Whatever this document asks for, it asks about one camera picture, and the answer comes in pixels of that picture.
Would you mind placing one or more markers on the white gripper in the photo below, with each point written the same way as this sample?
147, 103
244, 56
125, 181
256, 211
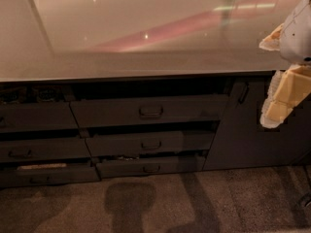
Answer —
297, 36

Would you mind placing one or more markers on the dark drawer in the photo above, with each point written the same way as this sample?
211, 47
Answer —
69, 174
148, 110
36, 117
151, 142
150, 166
43, 149

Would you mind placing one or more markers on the snack bags in left drawer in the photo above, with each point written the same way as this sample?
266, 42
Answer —
31, 94

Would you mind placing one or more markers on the dark cabinet door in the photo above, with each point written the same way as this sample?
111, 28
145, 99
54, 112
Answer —
241, 141

